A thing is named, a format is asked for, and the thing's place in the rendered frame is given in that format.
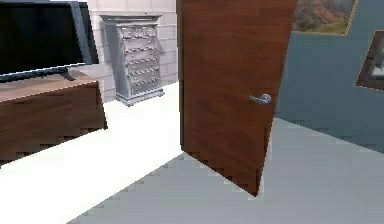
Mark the brown wooden room door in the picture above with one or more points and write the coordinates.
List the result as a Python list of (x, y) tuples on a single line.
[(226, 83)]

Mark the grey chest of drawers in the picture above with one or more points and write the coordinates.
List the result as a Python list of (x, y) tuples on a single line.
[(138, 60)]

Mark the brown wooden television cabinet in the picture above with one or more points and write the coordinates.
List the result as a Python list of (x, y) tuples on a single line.
[(46, 110)]

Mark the black television set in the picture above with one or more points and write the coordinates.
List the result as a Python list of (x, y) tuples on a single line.
[(36, 36)]

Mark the dark brown framed picture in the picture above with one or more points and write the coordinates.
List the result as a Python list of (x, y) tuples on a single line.
[(371, 63)]

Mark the landscape picture in gold frame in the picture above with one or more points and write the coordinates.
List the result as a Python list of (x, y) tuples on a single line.
[(321, 15)]

